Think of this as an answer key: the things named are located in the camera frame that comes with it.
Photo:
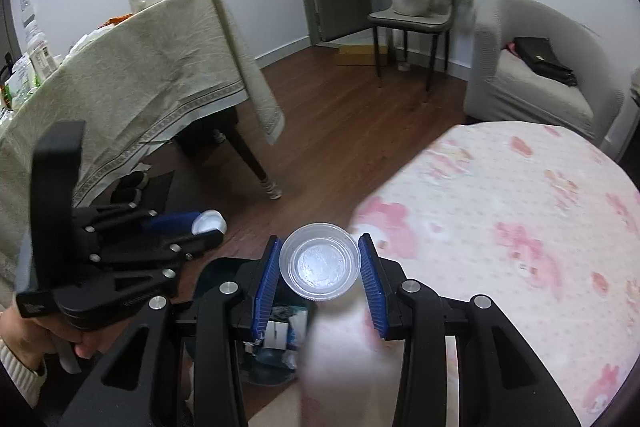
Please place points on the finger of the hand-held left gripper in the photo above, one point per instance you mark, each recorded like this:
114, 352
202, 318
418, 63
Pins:
165, 252
170, 223

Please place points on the person's left hand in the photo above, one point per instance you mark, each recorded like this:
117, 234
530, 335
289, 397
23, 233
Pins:
30, 337

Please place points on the dark trash bin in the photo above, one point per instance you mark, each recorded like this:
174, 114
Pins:
270, 347

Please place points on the beige tablecloth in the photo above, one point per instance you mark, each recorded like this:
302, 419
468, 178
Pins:
130, 82

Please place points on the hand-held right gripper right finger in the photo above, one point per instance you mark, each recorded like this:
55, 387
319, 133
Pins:
374, 287

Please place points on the person's left forearm cream sleeve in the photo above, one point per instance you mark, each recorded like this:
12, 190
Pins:
22, 382

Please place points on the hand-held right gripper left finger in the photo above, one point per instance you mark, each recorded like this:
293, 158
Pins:
267, 287

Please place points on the black bag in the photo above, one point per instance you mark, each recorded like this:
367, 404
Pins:
542, 59

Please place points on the dark wooden dining table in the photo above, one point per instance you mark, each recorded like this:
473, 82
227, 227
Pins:
250, 157

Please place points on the flat cardboard box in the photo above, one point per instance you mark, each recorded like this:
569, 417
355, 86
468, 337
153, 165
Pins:
360, 54

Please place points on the clear plastic cup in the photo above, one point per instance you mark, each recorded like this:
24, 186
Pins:
320, 264

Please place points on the white plastic bag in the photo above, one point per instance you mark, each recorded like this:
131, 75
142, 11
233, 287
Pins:
87, 42

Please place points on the grey dining chair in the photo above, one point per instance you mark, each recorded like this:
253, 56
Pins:
415, 19

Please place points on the black floor mat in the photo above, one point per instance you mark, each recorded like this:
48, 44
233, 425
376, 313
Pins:
161, 189

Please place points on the clear plastic bottle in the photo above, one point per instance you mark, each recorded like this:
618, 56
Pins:
42, 52

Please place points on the black slippers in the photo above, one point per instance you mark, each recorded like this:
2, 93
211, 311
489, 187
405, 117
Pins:
127, 189

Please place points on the small white plastic cup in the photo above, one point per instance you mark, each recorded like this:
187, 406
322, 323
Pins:
210, 223

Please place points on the pink printed tablecloth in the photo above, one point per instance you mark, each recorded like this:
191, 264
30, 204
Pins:
500, 217

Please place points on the tape roll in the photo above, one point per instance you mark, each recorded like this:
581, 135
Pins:
404, 67

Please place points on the grey armchair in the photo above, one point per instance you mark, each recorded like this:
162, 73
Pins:
540, 102

